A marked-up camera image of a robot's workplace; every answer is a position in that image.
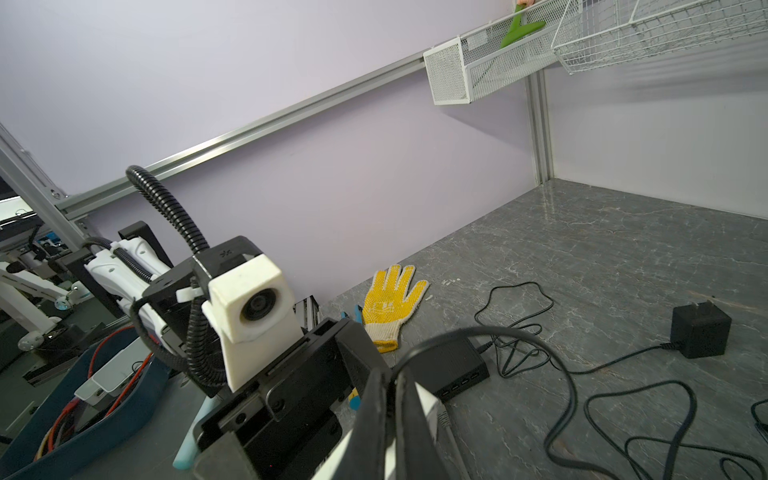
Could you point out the artificial tulip flower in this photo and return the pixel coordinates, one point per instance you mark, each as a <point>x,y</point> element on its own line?
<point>517,29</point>

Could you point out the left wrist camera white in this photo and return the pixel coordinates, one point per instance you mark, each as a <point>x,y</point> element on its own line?
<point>251,308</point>

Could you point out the white mesh basket small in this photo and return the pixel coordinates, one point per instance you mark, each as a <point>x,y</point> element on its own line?
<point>473,65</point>

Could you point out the black power cord tangled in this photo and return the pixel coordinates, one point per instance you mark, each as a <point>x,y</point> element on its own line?
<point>510,336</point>

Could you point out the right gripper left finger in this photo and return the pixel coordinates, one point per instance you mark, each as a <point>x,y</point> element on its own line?
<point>364,457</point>

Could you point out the yellow work glove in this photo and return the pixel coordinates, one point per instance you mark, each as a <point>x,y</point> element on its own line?
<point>389,303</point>

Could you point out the black network switch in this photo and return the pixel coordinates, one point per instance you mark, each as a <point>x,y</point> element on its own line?
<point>450,369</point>

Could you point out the blue yellow toy rake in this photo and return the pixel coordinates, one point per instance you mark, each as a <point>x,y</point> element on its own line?
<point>353,362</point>

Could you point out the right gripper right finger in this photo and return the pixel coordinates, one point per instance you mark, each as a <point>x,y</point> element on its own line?
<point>416,455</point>

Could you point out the white wire basket long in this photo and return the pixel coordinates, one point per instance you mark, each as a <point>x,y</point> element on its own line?
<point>598,34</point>

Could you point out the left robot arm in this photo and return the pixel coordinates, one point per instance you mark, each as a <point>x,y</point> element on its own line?
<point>163,302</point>

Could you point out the black power adapter plug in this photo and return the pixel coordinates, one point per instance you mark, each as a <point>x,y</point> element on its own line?
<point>700,330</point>

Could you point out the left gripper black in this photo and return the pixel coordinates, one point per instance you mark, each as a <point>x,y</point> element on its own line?
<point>281,425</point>

